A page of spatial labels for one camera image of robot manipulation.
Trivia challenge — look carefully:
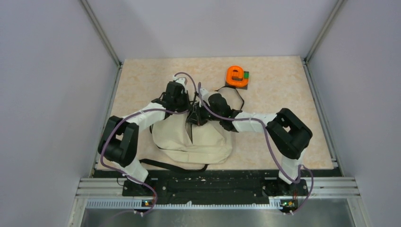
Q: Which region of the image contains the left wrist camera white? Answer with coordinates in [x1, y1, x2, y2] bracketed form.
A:
[173, 76, 188, 87]

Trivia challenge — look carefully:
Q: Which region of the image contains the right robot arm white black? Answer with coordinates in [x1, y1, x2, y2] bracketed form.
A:
[187, 93, 313, 195]

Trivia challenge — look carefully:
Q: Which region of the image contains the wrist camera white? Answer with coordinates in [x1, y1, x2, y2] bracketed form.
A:
[173, 76, 188, 87]
[198, 87, 209, 103]

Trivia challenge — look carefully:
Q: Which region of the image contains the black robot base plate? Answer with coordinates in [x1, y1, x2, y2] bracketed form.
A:
[94, 169, 340, 206]

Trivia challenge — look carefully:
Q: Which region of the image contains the grey building plate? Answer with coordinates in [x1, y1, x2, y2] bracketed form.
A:
[225, 80, 249, 90]

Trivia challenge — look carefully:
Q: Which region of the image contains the aluminium frame rail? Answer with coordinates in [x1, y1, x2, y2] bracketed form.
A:
[75, 177, 361, 199]

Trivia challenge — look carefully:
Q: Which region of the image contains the beige canvas student bag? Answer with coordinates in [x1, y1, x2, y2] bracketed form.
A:
[149, 98, 233, 172]

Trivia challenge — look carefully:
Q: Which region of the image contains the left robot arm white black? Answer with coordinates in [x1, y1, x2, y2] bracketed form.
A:
[98, 78, 190, 195]

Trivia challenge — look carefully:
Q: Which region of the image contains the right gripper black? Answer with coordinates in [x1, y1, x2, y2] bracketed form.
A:
[187, 101, 222, 127]

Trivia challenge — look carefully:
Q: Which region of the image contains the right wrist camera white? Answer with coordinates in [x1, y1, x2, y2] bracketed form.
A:
[198, 87, 209, 103]

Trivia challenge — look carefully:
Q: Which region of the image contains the white cable duct strip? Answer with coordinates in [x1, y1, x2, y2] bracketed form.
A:
[86, 199, 283, 210]

